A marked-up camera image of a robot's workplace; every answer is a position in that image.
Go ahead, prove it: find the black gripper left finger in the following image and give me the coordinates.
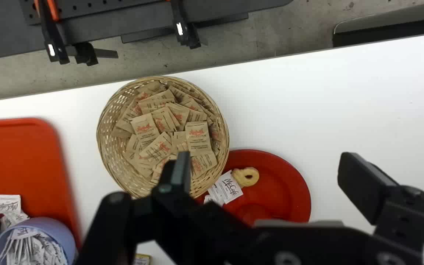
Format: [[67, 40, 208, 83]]
[[77, 150, 260, 265]]

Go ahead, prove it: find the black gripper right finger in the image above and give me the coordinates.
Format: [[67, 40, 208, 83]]
[[338, 150, 424, 265]]

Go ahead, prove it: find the brown sugar packet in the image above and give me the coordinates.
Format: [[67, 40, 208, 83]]
[[139, 133, 176, 161], [151, 108, 179, 134], [190, 149, 218, 174], [167, 102, 192, 128], [184, 121, 212, 155], [137, 90, 177, 115], [130, 114, 161, 139]]

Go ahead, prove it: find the white printed sachet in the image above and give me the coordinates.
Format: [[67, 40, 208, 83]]
[[205, 170, 246, 206]]

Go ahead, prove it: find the wicker basket of sugar packets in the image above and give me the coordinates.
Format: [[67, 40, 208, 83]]
[[96, 75, 232, 200]]

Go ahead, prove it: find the red round plate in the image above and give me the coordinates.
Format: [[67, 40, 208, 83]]
[[195, 149, 314, 228]]

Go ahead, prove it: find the orange plastic tray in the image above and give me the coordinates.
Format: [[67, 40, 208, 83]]
[[0, 117, 83, 248]]

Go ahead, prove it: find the white QR code tag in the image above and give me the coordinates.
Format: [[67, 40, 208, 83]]
[[0, 193, 24, 215]]

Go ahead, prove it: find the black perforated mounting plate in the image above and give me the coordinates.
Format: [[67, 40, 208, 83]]
[[20, 0, 293, 27]]

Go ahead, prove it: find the beige ring-shaped piece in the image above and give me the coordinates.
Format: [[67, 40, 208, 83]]
[[232, 167, 262, 189]]

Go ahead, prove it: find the black clamp with orange handle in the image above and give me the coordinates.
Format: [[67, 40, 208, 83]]
[[33, 0, 71, 66]]

